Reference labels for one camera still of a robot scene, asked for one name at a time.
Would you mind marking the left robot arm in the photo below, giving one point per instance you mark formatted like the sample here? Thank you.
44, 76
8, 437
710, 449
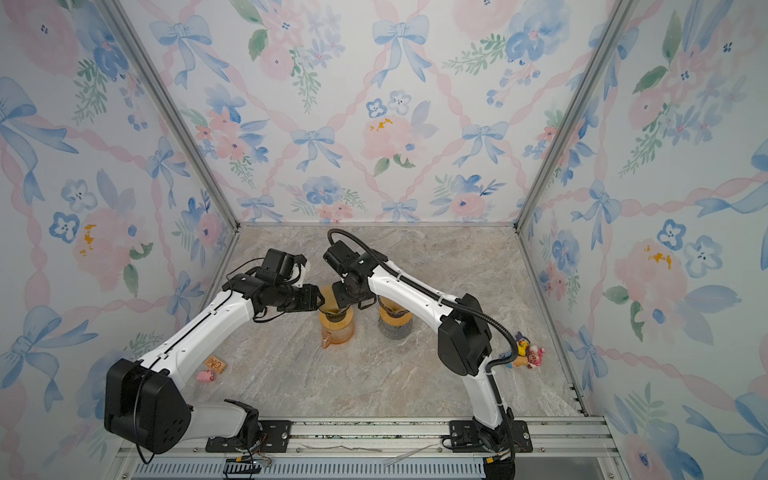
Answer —
143, 398

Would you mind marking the orange glass carafe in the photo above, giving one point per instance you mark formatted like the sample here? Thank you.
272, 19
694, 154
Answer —
336, 337

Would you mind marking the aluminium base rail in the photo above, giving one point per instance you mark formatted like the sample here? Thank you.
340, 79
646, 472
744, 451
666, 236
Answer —
394, 448

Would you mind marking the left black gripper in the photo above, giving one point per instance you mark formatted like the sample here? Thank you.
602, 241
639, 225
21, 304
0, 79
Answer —
311, 298

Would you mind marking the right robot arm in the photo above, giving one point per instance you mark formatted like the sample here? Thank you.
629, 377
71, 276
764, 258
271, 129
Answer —
350, 257

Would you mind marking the brown paper coffee filter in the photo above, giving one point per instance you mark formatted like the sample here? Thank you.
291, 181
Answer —
393, 309

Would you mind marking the small colourful toy figures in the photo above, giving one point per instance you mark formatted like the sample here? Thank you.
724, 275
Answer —
524, 354

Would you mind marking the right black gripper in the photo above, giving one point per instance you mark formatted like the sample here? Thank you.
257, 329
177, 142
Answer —
340, 300

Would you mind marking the grey glass carafe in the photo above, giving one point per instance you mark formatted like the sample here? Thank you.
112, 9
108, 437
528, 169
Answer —
393, 332

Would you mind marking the small wooden block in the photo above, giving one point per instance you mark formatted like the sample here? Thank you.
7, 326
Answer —
215, 365

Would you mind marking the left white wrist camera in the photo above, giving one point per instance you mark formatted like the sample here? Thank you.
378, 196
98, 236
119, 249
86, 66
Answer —
299, 270

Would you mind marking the wooden ring dripper holder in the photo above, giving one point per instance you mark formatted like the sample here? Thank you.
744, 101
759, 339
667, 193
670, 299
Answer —
395, 319

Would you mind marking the small pink pig toy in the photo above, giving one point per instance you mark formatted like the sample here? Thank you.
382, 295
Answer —
206, 376

